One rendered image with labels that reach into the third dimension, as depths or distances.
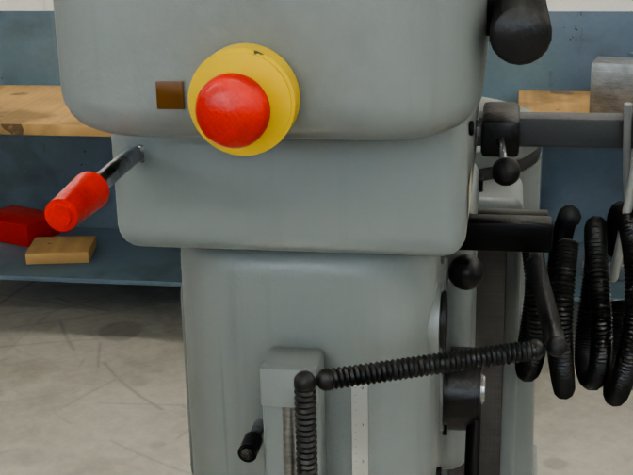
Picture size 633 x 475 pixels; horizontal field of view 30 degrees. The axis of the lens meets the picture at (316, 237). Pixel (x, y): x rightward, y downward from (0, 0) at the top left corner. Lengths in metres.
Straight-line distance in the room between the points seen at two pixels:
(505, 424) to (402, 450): 0.50
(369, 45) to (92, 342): 4.24
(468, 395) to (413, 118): 0.36
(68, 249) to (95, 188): 4.39
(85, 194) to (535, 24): 0.27
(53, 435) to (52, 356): 0.67
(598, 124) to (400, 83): 0.54
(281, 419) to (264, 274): 0.10
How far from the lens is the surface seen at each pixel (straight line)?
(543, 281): 0.88
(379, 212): 0.77
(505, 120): 0.94
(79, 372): 4.60
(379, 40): 0.65
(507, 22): 0.68
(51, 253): 5.07
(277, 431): 0.85
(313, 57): 0.66
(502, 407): 1.38
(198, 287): 0.87
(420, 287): 0.85
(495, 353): 0.76
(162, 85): 0.68
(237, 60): 0.65
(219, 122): 0.62
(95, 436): 4.12
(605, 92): 4.65
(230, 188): 0.79
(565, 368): 1.15
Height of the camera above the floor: 1.90
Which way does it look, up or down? 19 degrees down
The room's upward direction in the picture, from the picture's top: 1 degrees counter-clockwise
